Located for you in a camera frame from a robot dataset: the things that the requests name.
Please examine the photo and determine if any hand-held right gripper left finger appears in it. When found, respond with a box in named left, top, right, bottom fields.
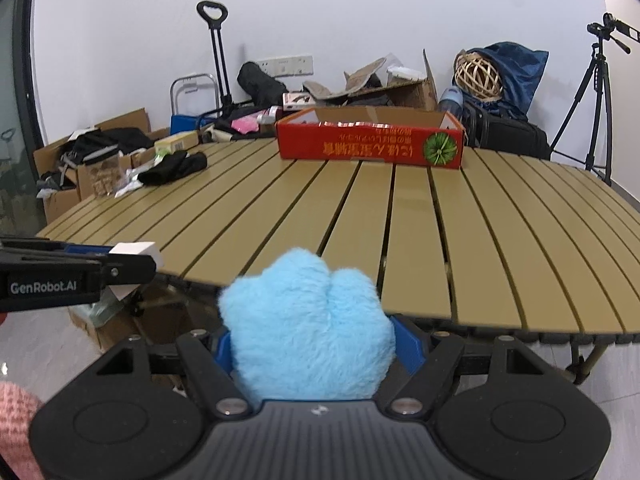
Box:
left=94, top=326, right=252, bottom=418

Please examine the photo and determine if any white wedge sponge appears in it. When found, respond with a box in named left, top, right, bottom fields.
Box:
left=107, top=242, right=165, bottom=301

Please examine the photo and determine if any rattan ball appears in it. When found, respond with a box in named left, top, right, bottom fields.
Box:
left=453, top=52, right=503, bottom=101

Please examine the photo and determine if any black rolled bag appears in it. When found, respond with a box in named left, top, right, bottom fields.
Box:
left=236, top=61, right=289, bottom=107

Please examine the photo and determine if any red cardboard box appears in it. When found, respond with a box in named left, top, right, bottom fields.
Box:
left=275, top=106, right=466, bottom=170

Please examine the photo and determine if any blue fabric bag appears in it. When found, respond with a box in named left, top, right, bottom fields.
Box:
left=474, top=42, right=550, bottom=122

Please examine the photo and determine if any blue water bottle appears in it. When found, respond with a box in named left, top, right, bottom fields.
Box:
left=438, top=85, right=464, bottom=114

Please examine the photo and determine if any beige small box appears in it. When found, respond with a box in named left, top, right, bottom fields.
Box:
left=153, top=131, right=199, bottom=154

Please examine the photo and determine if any black suitcase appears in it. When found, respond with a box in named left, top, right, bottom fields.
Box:
left=461, top=99, right=551, bottom=162

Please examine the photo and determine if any black cloth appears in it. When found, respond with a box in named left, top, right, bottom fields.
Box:
left=137, top=152, right=209, bottom=186

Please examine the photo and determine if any large brown cardboard box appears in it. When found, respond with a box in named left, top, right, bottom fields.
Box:
left=34, top=107, right=171, bottom=224

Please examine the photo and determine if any cardboard box with green liner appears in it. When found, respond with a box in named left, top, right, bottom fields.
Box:
left=67, top=284, right=151, bottom=352

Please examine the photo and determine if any white wall socket strip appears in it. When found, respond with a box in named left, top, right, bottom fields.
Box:
left=257, top=54, right=314, bottom=77

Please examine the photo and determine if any brown open cardboard box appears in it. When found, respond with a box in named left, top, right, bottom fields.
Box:
left=302, top=49, right=439, bottom=111

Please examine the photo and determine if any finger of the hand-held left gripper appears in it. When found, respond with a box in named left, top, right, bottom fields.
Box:
left=0, top=237, right=115, bottom=257
left=97, top=254, right=157, bottom=291

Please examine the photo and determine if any black tripod with camera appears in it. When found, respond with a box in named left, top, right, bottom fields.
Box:
left=549, top=12, right=640, bottom=187

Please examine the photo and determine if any picture printed box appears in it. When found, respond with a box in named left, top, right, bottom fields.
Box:
left=282, top=92, right=316, bottom=111

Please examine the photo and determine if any light blue plush paw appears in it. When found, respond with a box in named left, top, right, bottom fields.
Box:
left=217, top=246, right=397, bottom=403

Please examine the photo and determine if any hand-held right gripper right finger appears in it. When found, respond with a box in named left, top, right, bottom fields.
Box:
left=375, top=314, right=547, bottom=418

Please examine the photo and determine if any black trolley handle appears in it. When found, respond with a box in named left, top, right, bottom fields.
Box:
left=196, top=0, right=236, bottom=117

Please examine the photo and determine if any tan slatted folding table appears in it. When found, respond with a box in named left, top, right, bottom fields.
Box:
left=36, top=137, right=640, bottom=387

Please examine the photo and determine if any black clothing pile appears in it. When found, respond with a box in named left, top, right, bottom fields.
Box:
left=64, top=127, right=156, bottom=159

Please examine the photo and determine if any pink fuzzy clothing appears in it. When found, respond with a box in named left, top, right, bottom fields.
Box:
left=0, top=382, right=44, bottom=480

